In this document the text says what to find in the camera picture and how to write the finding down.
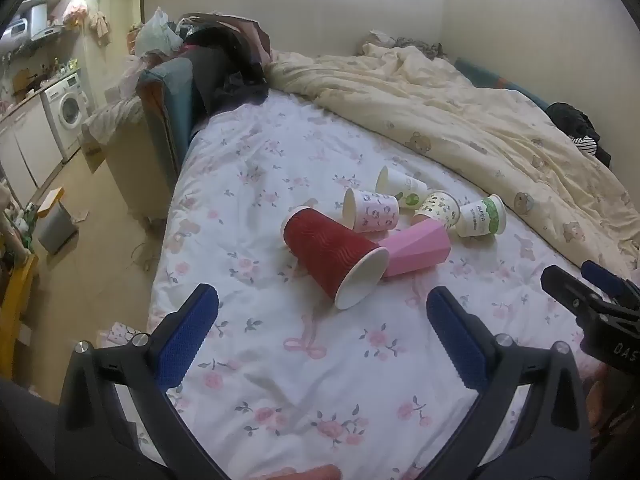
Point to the white microwave oven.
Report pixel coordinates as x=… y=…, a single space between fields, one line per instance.
x=15 y=27

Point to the black clothing pile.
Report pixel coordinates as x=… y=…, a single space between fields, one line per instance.
x=222 y=67

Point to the black garment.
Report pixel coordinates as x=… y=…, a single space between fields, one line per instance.
x=575 y=120

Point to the white cup with green leaf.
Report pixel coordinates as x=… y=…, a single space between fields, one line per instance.
x=402 y=184

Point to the grey crumpled cloth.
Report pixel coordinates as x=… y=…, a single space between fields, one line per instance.
x=410 y=44

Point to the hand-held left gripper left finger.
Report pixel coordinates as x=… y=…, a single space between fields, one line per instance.
x=187 y=337

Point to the white cup with green band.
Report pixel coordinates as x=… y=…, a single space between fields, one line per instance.
x=480 y=219

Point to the yellow stool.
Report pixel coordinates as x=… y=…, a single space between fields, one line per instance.
x=15 y=300

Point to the small patterned box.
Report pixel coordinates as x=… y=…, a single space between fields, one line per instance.
x=125 y=332

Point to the pink faceted cup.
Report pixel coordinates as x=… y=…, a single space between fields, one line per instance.
x=417 y=247

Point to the red ripple paper cup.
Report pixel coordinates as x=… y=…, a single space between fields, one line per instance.
x=325 y=250

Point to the white cup with spotted print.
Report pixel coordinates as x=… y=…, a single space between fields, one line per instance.
x=436 y=208

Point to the black and white striped cloth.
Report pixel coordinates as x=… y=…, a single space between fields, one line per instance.
x=586 y=146

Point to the cream bear print duvet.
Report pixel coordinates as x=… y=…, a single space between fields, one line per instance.
x=475 y=115

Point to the teal bed headboard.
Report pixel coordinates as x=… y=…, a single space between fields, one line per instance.
x=167 y=105

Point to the grey range hood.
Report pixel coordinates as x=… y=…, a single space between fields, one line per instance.
x=44 y=20

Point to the hanging pink clothes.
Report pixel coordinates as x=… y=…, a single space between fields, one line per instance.
x=87 y=17

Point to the white plastic bag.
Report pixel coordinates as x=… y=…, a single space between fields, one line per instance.
x=157 y=32

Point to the grey trash bin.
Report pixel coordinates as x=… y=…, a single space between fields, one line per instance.
x=56 y=225

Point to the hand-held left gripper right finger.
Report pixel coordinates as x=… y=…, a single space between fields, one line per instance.
x=457 y=340

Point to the white washing machine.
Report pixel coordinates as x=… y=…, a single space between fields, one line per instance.
x=67 y=110

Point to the teal mattress edge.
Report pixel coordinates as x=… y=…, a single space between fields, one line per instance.
x=495 y=80

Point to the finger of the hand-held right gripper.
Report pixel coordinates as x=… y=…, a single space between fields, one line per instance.
x=607 y=277
x=570 y=290

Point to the white kitchen cabinet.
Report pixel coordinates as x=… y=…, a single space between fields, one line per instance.
x=25 y=145

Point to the white cup with pink pattern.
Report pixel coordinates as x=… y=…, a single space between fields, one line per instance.
x=372 y=211

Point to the person's right hand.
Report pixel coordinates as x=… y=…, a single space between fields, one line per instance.
x=597 y=400

